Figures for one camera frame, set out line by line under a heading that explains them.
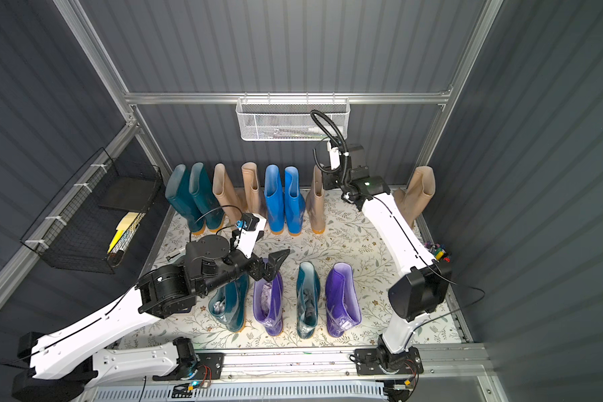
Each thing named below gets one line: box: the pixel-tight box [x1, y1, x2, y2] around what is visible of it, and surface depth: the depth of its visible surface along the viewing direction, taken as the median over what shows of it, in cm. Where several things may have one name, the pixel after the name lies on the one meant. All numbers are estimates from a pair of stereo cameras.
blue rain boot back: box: [283, 165, 306, 237], surface depth 91 cm
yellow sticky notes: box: [107, 211, 140, 254], surface depth 75 cm
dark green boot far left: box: [164, 163, 207, 236], surface depth 91 cm
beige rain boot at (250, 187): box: [241, 161, 262, 215], surface depth 94 cm
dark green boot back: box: [188, 162, 227, 234], surface depth 91 cm
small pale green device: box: [165, 248, 186, 264], surface depth 98 cm
